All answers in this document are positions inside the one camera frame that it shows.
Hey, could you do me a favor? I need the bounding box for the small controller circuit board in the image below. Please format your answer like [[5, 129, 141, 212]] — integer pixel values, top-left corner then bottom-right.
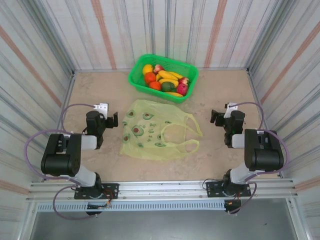
[[224, 199, 242, 208], [86, 202, 112, 210]]

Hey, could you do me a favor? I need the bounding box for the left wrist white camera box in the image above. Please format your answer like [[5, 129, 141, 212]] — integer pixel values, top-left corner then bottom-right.
[[93, 101, 110, 119]]

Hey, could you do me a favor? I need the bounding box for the green plastic mesh basket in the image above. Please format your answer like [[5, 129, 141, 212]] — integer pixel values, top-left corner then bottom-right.
[[127, 53, 200, 104]]

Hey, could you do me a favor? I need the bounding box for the aluminium frame rail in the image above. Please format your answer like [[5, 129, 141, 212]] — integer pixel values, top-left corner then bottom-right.
[[26, 178, 300, 202]]

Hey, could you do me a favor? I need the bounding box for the slim yellow fake banana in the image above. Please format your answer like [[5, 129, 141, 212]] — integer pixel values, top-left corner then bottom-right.
[[163, 91, 185, 98]]

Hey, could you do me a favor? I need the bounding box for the grey slotted cable duct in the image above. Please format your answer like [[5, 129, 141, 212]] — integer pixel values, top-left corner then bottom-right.
[[36, 200, 226, 213]]

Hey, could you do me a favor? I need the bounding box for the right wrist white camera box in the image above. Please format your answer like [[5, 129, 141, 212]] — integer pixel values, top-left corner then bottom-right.
[[223, 101, 239, 119]]

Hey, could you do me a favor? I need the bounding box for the green fake avocado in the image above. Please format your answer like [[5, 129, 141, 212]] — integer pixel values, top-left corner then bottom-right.
[[160, 81, 175, 93]]

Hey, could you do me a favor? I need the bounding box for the magenta fake fruit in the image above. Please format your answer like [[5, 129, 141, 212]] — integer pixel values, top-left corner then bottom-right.
[[176, 83, 189, 97]]

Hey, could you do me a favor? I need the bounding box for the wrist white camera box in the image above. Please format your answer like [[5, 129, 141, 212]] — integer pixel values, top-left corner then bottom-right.
[[93, 101, 110, 119], [223, 101, 239, 119]]

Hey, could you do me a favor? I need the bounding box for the yellow avocado print plastic bag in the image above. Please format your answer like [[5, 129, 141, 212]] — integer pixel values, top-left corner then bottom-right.
[[119, 99, 204, 161]]

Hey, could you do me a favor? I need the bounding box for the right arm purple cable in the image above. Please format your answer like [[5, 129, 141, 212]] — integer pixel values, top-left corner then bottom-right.
[[226, 101, 290, 215]]

